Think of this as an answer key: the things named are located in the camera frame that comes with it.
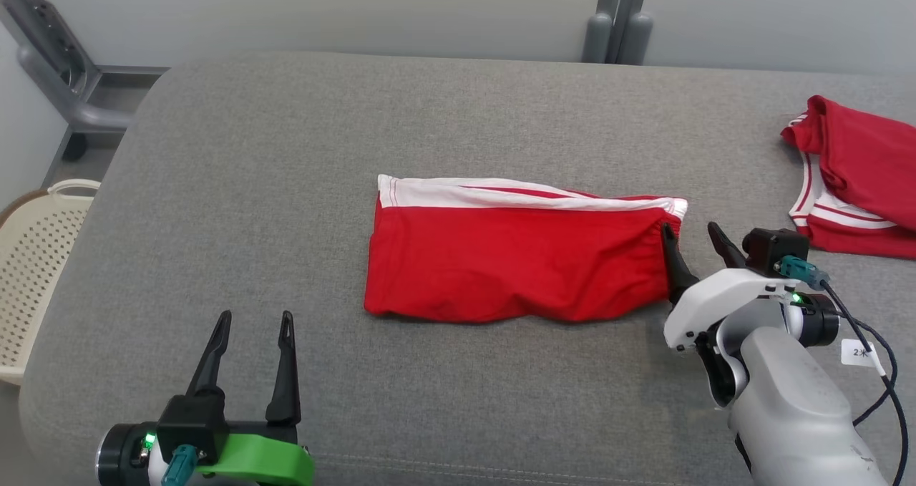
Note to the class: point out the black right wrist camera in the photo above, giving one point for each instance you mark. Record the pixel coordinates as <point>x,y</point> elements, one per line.
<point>773,250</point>

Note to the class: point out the red Bulls jersey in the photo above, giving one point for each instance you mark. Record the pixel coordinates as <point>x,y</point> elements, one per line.
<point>866,164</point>

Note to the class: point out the cream plastic laundry basket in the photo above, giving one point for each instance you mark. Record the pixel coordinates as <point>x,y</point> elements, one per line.
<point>36,271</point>

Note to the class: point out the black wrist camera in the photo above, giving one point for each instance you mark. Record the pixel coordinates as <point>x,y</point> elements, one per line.
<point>773,250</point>
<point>192,429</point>

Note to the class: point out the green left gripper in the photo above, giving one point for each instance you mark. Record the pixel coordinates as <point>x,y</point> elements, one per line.
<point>265,457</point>

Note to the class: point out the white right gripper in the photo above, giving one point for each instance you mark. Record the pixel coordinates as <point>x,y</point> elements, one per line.
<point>715,303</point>

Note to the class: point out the grey metal frame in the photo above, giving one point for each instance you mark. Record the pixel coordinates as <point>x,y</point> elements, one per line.
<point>71,64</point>

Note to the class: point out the red shorts white stripe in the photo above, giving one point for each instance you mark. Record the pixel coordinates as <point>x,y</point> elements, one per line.
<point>515,257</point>

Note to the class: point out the grey partition post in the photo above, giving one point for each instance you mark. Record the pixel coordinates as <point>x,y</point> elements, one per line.
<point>617,13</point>

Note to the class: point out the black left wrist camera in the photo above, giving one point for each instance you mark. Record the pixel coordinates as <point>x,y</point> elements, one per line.
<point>192,429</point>

